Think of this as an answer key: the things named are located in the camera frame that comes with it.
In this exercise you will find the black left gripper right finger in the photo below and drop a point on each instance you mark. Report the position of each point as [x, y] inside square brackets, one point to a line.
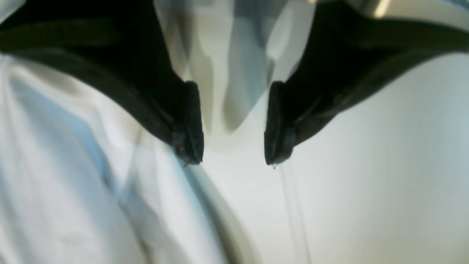
[354, 49]

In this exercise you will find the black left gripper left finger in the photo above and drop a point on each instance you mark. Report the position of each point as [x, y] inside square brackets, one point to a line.
[118, 48]

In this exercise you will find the white t-shirt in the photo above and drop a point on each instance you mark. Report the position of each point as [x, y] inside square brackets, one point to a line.
[82, 182]

